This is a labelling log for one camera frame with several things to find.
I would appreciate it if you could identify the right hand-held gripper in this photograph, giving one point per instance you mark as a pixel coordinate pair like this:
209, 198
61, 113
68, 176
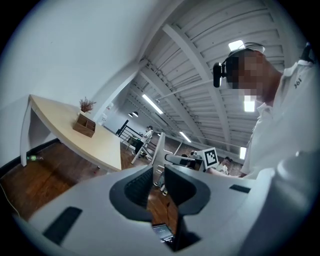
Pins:
210, 157

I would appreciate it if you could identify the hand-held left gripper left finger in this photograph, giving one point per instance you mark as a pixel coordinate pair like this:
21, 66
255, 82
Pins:
132, 192

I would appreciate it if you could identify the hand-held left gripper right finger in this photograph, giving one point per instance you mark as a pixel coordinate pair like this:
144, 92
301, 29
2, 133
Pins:
185, 195

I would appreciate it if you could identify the ceiling tube light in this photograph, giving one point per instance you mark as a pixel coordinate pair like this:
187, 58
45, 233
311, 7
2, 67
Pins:
152, 103
185, 137

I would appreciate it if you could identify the ceiling panel light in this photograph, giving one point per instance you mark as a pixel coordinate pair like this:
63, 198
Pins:
242, 153
236, 45
249, 106

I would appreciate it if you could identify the black screen device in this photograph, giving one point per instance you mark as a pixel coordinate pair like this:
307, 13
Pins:
162, 231

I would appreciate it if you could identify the beige wooden table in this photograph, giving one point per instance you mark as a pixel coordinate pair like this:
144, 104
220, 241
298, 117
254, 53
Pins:
105, 150

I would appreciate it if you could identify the small wooden side table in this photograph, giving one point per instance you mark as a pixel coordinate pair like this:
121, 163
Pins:
132, 138

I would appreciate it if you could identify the black metal railing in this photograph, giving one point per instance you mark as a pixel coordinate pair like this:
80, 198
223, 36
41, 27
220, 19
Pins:
125, 130

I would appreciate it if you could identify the white water dispenser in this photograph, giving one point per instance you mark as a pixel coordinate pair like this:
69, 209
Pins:
103, 120

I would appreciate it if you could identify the dark wooden organizer box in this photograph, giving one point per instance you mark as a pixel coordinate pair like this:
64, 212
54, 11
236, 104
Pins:
83, 127

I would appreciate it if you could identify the person's white shirt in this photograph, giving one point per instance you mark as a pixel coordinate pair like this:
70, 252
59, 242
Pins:
287, 125

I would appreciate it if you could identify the reddish plant in white pot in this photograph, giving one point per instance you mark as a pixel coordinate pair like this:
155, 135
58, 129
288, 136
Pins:
86, 106

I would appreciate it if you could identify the person's head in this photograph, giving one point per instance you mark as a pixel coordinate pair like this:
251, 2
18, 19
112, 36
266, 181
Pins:
265, 75

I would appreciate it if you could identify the black head-worn camera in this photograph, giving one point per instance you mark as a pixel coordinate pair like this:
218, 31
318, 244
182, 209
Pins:
218, 75

